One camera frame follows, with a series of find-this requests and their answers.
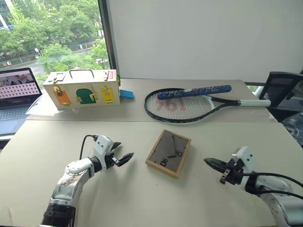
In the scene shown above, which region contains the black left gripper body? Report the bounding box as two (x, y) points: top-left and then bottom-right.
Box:
(102, 151), (120, 170)

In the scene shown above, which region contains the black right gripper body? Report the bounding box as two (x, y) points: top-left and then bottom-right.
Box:
(219, 158), (245, 186)

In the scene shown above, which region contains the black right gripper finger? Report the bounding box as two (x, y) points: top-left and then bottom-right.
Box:
(204, 157), (228, 172)

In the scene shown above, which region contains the open laptop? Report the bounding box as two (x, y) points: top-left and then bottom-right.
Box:
(0, 67), (44, 137)

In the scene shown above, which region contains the blue block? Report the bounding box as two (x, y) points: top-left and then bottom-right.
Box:
(119, 89), (136, 100)

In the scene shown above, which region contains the wooden lock box with latches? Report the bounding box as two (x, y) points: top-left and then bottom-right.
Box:
(42, 69), (122, 111)

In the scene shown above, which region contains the black and white tennis racket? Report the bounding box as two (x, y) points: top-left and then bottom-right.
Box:
(143, 87), (271, 125)

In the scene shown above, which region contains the blue patterned tube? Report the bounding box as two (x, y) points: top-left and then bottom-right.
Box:
(157, 85), (232, 100)

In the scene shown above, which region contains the dark blue patterned cushion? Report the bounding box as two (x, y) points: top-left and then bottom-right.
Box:
(281, 112), (303, 143)

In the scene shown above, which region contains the black office chair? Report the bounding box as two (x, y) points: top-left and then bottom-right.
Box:
(253, 71), (303, 123)

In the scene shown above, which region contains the white partition board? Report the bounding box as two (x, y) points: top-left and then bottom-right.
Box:
(106, 0), (303, 83)

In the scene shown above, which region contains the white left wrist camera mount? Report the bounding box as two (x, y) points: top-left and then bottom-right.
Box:
(93, 135), (116, 166)

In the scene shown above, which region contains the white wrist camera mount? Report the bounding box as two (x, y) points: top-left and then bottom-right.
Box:
(232, 146), (257, 183)
(93, 135), (116, 166)

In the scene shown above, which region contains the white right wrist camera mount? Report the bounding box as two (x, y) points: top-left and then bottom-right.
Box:
(232, 146), (257, 183)

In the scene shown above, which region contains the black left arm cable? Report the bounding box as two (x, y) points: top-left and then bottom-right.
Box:
(79, 134), (99, 160)

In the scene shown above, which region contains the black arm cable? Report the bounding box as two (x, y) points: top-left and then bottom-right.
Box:
(79, 134), (99, 160)
(241, 172), (303, 200)

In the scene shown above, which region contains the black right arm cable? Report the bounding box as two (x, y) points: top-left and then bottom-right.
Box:
(241, 172), (303, 200)

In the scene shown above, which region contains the wooden tray with grey sandpaper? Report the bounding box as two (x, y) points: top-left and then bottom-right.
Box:
(144, 129), (192, 179)

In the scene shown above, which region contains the black window frame post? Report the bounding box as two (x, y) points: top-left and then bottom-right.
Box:
(97, 0), (119, 79)

